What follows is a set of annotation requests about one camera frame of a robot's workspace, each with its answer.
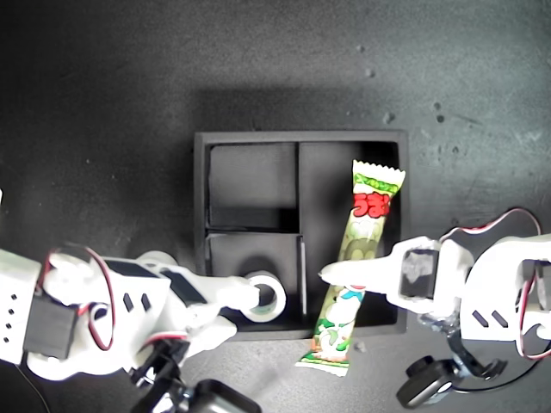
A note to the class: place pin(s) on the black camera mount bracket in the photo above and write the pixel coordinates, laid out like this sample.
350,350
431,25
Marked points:
462,353
163,365

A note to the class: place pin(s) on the black compartment tray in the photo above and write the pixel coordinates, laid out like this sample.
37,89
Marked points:
254,180

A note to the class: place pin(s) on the white tape roll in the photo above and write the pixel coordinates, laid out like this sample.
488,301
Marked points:
155,258
280,301

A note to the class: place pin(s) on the green printed snack bar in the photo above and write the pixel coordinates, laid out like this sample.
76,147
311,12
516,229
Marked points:
366,232

